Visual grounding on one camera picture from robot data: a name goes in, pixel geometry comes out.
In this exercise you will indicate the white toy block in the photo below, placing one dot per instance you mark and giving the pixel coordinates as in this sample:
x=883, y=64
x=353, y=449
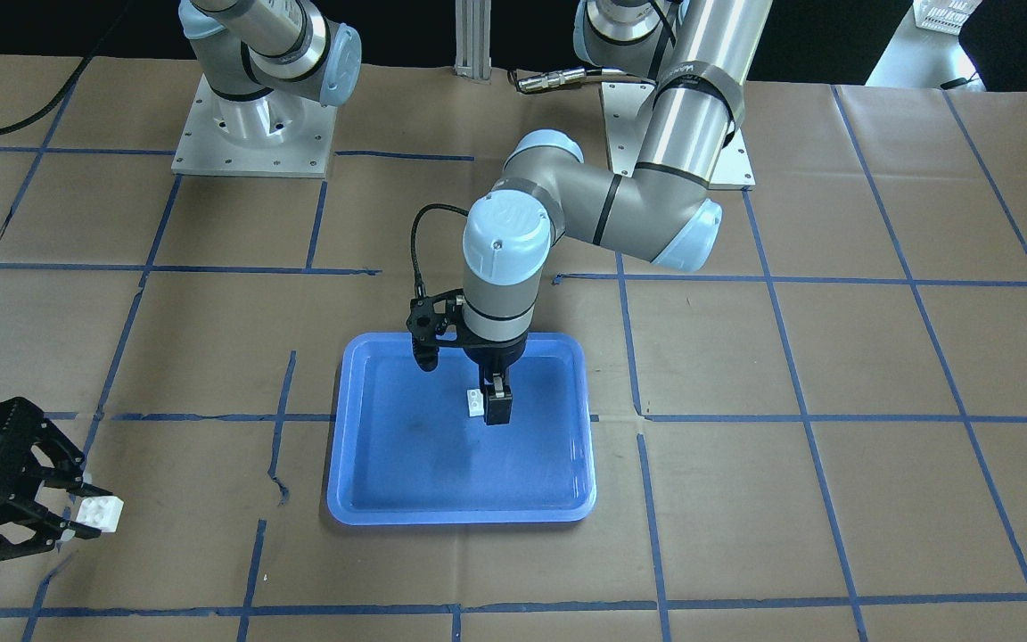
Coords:
x=101, y=513
x=475, y=403

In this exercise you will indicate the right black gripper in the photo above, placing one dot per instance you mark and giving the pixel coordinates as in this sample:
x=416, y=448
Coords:
x=21, y=493

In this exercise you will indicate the aluminium frame post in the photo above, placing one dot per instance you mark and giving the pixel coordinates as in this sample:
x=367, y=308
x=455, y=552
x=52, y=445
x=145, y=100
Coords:
x=472, y=29

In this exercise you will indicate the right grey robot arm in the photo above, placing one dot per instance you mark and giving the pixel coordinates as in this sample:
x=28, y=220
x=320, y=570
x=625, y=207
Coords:
x=273, y=76

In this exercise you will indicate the blue plastic tray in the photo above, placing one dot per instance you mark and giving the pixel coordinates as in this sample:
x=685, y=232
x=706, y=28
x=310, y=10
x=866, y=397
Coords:
x=406, y=451

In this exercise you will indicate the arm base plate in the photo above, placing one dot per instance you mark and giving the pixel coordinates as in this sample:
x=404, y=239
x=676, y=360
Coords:
x=698, y=141
x=277, y=135

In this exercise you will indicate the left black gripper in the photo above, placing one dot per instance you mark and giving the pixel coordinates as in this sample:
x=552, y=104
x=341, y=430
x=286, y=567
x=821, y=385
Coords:
x=497, y=355

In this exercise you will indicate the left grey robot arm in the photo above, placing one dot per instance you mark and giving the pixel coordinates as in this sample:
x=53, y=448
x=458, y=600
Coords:
x=698, y=58

